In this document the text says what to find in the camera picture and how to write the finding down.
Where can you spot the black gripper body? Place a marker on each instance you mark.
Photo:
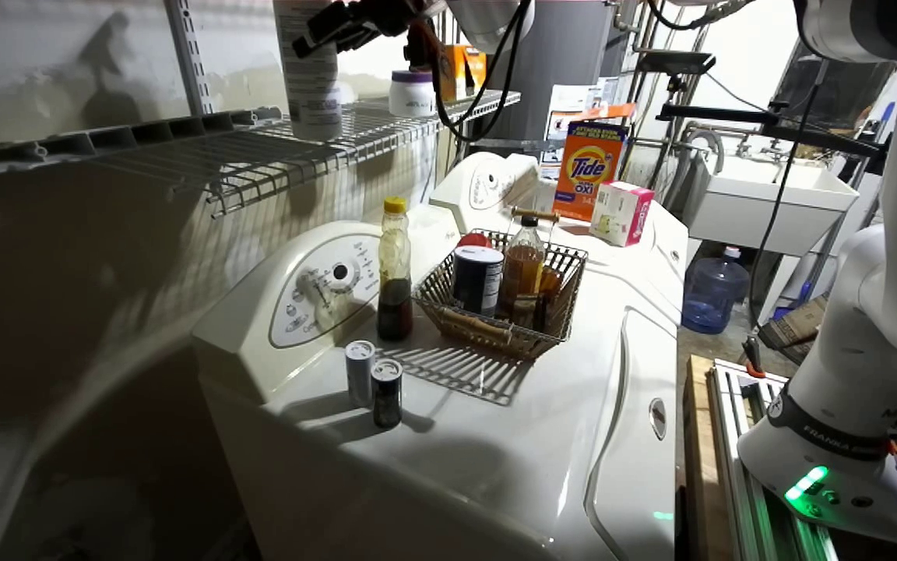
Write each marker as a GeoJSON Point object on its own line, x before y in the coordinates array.
{"type": "Point", "coordinates": [358, 23]}

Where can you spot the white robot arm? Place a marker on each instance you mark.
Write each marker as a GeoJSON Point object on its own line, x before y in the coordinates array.
{"type": "Point", "coordinates": [824, 445]}

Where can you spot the tall bottle dark liquid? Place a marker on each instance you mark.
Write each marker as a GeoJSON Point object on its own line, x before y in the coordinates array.
{"type": "Point", "coordinates": [395, 313]}

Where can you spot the amber bottle white label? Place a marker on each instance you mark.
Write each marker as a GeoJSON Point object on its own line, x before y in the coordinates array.
{"type": "Point", "coordinates": [526, 259]}

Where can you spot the white jar purple lid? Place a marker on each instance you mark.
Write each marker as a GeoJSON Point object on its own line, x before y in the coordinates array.
{"type": "Point", "coordinates": [413, 95]}

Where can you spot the orange box on shelf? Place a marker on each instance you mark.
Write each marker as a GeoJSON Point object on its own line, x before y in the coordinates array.
{"type": "Point", "coordinates": [462, 72]}

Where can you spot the white dryer machine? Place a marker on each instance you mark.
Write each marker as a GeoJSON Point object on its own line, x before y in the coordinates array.
{"type": "Point", "coordinates": [484, 189]}

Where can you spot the grey water heater tank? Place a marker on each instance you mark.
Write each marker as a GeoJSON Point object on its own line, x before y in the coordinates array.
{"type": "Point", "coordinates": [565, 45]}

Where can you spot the red lidded container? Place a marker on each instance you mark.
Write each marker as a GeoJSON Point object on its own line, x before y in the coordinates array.
{"type": "Point", "coordinates": [475, 241]}

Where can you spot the orange Tide detergent box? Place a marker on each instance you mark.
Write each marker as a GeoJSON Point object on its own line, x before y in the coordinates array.
{"type": "Point", "coordinates": [592, 152]}

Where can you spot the dark can white lid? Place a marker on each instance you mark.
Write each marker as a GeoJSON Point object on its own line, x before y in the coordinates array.
{"type": "Point", "coordinates": [477, 278]}

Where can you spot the pink and white box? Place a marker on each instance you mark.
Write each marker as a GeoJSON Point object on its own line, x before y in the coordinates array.
{"type": "Point", "coordinates": [622, 214]}

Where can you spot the grey small can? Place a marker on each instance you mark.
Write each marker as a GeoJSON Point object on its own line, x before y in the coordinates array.
{"type": "Point", "coordinates": [359, 356]}

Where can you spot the dark small can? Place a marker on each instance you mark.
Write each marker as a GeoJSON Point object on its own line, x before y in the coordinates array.
{"type": "Point", "coordinates": [385, 392]}

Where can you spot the white utility sink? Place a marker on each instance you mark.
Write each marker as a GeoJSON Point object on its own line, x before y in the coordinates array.
{"type": "Point", "coordinates": [758, 203]}

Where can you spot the white washing machine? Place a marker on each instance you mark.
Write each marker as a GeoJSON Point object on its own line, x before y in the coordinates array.
{"type": "Point", "coordinates": [567, 455]}

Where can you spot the blue water jug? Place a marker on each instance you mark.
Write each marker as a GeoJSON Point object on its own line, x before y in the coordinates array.
{"type": "Point", "coordinates": [714, 283]}

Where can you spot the white wire shelf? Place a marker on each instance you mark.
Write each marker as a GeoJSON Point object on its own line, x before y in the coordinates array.
{"type": "Point", "coordinates": [239, 156]}

